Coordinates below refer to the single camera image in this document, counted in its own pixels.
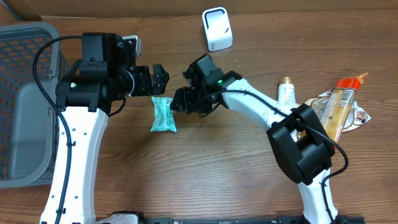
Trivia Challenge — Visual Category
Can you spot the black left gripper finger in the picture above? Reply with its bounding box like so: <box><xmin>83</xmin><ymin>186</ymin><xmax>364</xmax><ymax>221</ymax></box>
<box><xmin>151</xmin><ymin>83</ymin><xmax>165</xmax><ymax>95</ymax></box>
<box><xmin>152</xmin><ymin>63</ymin><xmax>170</xmax><ymax>84</ymax></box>

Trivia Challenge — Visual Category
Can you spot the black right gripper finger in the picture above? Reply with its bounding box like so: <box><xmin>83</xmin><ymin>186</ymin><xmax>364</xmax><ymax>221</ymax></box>
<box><xmin>174</xmin><ymin>86</ymin><xmax>188</xmax><ymax>100</ymax></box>
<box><xmin>170</xmin><ymin>98</ymin><xmax>186</xmax><ymax>112</ymax></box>

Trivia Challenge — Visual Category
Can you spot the teal snack packet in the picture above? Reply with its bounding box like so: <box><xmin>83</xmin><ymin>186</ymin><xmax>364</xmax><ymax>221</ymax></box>
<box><xmin>150</xmin><ymin>96</ymin><xmax>177</xmax><ymax>133</ymax></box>

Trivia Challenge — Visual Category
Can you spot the white gold-capped cream tube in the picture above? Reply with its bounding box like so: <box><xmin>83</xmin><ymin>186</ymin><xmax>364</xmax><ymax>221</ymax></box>
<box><xmin>277</xmin><ymin>77</ymin><xmax>296</xmax><ymax>108</ymax></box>

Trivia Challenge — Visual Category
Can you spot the orange spaghetti pasta packet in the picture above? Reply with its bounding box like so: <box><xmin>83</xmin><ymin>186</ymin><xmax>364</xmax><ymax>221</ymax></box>
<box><xmin>320</xmin><ymin>72</ymin><xmax>368</xmax><ymax>142</ymax></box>

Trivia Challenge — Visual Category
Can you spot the beige Pantree snack pouch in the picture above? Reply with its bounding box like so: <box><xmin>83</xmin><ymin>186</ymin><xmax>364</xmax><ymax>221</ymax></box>
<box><xmin>305</xmin><ymin>88</ymin><xmax>371</xmax><ymax>132</ymax></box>

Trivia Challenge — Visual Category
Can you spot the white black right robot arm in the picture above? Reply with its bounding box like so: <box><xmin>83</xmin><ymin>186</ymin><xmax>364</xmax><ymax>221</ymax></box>
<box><xmin>170</xmin><ymin>54</ymin><xmax>338</xmax><ymax>223</ymax></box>

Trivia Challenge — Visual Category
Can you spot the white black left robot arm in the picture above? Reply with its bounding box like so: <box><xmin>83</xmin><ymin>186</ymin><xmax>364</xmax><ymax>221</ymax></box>
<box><xmin>38</xmin><ymin>33</ymin><xmax>169</xmax><ymax>223</ymax></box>

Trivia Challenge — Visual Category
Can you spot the white black barcode scanner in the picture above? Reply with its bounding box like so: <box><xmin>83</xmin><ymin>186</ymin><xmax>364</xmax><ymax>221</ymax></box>
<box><xmin>201</xmin><ymin>7</ymin><xmax>233</xmax><ymax>52</ymax></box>

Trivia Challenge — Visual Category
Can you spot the grey plastic shopping basket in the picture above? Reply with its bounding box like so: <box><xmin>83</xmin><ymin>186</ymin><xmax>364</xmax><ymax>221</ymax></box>
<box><xmin>1</xmin><ymin>22</ymin><xmax>58</xmax><ymax>189</ymax></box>

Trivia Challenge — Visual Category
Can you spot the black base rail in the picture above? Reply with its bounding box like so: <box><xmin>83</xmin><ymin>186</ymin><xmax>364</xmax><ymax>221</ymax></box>
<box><xmin>93</xmin><ymin>210</ymin><xmax>365</xmax><ymax>224</ymax></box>

